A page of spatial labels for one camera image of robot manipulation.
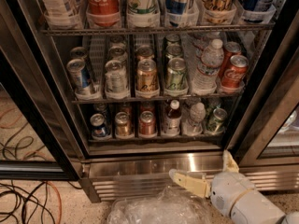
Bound white label bottle top left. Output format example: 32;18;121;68
42;0;84;30

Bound green can bottom shelf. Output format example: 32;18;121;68
206;108;227;134

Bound blue pepsi can bottom shelf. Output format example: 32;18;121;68
90;113;110;140

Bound blue bottle top right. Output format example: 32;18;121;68
239;0;276;23

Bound red coca-cola can rear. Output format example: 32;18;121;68
218;41;242;78

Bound orange can middle front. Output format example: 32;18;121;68
135;59;160;98

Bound green white bottle top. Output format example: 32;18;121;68
127;0;160;28

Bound blue can middle front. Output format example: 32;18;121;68
66;59;95;100

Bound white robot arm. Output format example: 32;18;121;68
169;150;299;224

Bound clear water bottle middle shelf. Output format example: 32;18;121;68
192;39;224;95

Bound green can middle front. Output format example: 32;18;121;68
165;58;189;96

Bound white can middle front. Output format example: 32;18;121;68
105;60;130;99

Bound clear plastic bag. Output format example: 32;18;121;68
107;187;211;224

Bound red coca-cola can front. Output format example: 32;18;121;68
221;55;249;89

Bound clear water bottle bottom shelf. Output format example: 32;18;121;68
183;102;206;136

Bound brown drink plastic bottle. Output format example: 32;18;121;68
163;100;181;136

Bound steel fridge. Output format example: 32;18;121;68
0;0;298;202

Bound red coca-cola can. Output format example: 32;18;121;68
221;55;249;89
218;41;242;78

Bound gold can bottom shelf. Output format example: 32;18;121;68
115;111;133;139

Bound large coca-cola bottle top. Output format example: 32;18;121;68
88;0;119;27

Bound red can bottom shelf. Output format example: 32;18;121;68
138;111;157;137

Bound black and orange cables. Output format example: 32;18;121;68
0;180;82;224

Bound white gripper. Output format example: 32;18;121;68
169;150;285;224

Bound clear water bottle shelf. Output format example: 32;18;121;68
183;102;206;136
192;39;224;95

